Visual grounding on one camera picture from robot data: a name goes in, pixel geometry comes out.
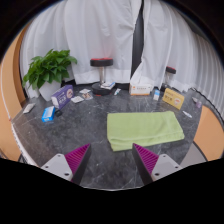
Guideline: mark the clear packet with print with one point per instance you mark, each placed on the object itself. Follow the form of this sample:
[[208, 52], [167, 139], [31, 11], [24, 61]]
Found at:
[[87, 96]]

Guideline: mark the white flat remote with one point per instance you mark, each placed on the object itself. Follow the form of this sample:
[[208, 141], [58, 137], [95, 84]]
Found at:
[[28, 108]]

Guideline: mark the white and orange box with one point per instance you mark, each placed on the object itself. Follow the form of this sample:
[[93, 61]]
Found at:
[[140, 89]]

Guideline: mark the white pen-shaped tube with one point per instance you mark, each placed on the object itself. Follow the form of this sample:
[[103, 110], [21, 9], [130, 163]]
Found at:
[[187, 114]]

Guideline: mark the green potted plant white pot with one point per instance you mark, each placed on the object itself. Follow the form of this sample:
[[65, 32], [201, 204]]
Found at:
[[48, 70]]

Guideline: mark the small black object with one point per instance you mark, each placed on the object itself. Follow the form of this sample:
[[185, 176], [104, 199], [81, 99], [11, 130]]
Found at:
[[58, 113]]

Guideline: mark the purple cardboard box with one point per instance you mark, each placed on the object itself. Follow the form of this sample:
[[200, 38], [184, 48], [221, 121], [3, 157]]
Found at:
[[61, 97]]

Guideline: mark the light green towel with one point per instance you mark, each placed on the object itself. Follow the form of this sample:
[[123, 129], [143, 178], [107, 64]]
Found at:
[[143, 130]]

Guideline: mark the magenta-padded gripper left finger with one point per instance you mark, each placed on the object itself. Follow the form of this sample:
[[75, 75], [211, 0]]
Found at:
[[61, 165]]

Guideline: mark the yellow cardboard box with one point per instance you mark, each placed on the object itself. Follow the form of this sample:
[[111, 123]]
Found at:
[[173, 98]]

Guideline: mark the white flat packet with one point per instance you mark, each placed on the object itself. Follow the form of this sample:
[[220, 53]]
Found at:
[[85, 91], [77, 99]]

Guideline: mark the white curtain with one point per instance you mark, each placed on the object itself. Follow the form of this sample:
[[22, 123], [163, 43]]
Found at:
[[173, 43], [96, 30]]

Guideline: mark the small blue and white box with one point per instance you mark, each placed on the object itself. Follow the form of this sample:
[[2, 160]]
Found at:
[[156, 95]]

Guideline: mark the small purple object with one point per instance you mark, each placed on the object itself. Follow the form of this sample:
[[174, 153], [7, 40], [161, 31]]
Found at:
[[197, 102]]

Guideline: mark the small white tube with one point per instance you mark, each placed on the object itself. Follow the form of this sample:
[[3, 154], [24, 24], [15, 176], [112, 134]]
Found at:
[[117, 91]]

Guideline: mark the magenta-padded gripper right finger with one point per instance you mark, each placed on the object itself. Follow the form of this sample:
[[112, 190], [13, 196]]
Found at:
[[163, 165]]

